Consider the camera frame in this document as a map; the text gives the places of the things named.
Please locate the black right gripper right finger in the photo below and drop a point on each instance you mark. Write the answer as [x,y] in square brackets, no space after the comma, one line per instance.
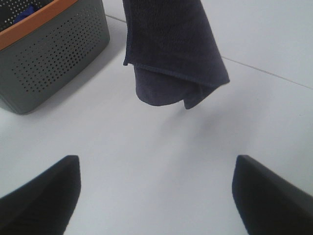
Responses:
[267,203]

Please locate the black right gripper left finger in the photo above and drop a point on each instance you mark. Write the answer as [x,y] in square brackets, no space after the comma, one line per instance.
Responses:
[44,205]

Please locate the dark navy towel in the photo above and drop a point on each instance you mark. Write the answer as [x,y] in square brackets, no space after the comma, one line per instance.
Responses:
[173,51]

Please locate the grey perforated basket orange rim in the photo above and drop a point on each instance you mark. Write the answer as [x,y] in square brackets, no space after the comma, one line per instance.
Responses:
[42,53]

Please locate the blue cloth in basket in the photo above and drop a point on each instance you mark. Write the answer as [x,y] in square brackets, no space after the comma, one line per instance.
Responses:
[26,13]

